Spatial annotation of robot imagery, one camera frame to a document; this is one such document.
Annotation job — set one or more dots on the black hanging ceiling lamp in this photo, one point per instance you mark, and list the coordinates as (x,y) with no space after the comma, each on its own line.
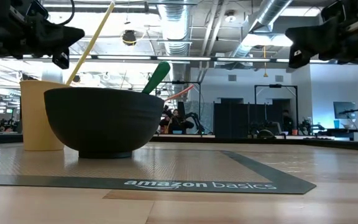
(129,38)

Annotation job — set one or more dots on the computer monitor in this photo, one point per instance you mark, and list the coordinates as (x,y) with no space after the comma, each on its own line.
(343,109)

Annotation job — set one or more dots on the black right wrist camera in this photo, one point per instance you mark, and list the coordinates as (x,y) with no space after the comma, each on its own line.
(332,11)

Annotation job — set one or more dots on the yellow hanging pendant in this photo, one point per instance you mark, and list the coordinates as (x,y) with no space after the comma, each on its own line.
(265,74)

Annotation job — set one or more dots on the grey bordered baking mat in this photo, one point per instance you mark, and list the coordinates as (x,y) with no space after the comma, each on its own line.
(197,165)

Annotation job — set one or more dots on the yellow plastic cup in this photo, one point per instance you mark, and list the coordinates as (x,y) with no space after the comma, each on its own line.
(34,118)

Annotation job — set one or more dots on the black background desk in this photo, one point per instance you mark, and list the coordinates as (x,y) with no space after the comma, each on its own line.
(343,131)

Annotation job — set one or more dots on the blue cup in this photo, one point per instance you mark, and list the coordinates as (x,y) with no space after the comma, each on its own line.
(336,124)

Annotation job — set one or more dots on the dark grey bowl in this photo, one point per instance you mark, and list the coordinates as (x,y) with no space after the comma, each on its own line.
(104,121)

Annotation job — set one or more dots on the silver spiral ventilation duct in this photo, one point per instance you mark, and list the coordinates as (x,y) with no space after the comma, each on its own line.
(272,9)

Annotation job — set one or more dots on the black room partition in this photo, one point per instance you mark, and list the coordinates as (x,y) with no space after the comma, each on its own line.
(238,119)

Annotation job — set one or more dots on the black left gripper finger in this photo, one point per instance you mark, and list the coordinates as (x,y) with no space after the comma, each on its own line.
(61,35)
(61,59)

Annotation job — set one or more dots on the grey wall vent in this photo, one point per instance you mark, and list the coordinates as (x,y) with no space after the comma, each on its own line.
(279,78)
(232,78)

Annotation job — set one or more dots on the standing person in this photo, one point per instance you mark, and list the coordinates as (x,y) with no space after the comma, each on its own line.
(287,121)

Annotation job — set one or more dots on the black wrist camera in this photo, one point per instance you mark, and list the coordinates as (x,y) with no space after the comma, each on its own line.
(332,11)
(37,7)

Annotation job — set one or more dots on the long ceiling light strip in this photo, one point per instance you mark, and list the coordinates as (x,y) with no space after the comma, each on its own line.
(182,58)

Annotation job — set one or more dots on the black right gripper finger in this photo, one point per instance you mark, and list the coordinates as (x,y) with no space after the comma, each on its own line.
(300,57)
(312,34)

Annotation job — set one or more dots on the pale yellow chopstick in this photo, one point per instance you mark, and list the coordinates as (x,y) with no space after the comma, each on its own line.
(90,43)

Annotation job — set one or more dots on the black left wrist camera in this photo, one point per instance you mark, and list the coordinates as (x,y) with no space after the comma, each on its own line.
(37,7)

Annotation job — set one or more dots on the black metal frame stand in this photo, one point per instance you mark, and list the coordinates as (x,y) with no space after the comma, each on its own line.
(179,82)
(275,86)

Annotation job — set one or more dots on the orange cup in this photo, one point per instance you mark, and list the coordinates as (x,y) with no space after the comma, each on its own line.
(294,132)

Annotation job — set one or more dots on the seated person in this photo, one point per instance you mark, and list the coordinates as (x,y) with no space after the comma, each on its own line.
(176,123)

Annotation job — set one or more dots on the black table border rail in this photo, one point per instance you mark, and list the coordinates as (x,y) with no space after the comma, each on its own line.
(259,140)

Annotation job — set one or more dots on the silver corrugated ventilation duct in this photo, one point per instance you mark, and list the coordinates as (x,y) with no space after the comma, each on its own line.
(176,28)

